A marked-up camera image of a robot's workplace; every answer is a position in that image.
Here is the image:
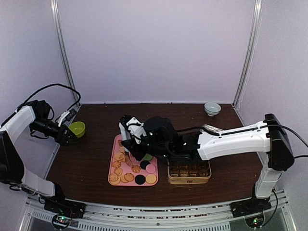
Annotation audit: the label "leaf cookie second row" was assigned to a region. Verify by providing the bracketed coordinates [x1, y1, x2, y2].
[125, 154, 134, 168]

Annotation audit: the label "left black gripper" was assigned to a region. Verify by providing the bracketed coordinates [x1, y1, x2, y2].
[31, 117, 81, 146]

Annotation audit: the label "beige round biscuit corner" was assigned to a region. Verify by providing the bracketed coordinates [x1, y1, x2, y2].
[145, 174, 157, 184]

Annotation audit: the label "left aluminium frame post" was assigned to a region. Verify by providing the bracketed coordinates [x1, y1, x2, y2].
[50, 0, 81, 108]

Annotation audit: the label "black sandwich cookie upper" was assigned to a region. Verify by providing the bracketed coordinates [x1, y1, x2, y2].
[140, 160, 150, 170]

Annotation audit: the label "right aluminium frame post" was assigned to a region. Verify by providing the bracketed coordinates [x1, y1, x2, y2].
[233, 0, 263, 109]

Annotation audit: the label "pink sandwich cookie lower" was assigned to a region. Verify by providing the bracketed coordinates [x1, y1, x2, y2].
[146, 164, 156, 174]

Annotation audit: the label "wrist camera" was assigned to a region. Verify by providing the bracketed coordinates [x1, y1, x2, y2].
[119, 115, 146, 144]
[56, 108, 77, 127]

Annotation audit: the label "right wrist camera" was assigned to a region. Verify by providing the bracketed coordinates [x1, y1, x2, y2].
[119, 115, 146, 144]

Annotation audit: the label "black sandwich cookie lower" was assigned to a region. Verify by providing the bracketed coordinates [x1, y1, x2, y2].
[135, 175, 146, 185]

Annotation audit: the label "green sandwich cookie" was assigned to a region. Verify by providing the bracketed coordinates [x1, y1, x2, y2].
[143, 154, 153, 161]

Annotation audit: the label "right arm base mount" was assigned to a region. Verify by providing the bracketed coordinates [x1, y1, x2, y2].
[230, 198, 271, 229]

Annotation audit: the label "silver tin lid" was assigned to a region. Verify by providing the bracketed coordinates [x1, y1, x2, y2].
[203, 124, 223, 133]

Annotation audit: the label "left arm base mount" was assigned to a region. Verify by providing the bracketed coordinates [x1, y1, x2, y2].
[44, 200, 86, 230]

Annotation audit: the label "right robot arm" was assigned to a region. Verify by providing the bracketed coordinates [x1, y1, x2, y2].
[119, 114, 295, 213]

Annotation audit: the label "metal serving tongs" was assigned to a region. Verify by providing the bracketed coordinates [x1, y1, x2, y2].
[119, 123, 136, 163]

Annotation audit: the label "aluminium frame post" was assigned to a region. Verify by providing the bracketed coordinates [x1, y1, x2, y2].
[233, 0, 263, 109]
[50, 0, 81, 108]

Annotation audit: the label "green plastic bowl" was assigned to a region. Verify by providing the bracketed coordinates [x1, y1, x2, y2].
[69, 121, 86, 138]

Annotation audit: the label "gold cookie tin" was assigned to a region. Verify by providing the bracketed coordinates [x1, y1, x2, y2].
[167, 160, 212, 185]

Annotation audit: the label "pale ceramic bowl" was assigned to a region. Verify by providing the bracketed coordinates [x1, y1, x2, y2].
[204, 102, 221, 116]

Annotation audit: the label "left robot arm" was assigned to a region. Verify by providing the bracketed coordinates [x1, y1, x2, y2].
[0, 100, 79, 214]

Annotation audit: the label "pink plastic tray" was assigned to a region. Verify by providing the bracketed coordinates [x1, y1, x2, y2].
[107, 135, 158, 187]

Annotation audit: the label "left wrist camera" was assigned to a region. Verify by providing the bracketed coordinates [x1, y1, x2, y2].
[56, 108, 77, 127]

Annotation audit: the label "black sandwich cookie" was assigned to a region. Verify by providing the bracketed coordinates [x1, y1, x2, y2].
[135, 175, 146, 185]
[140, 160, 150, 170]

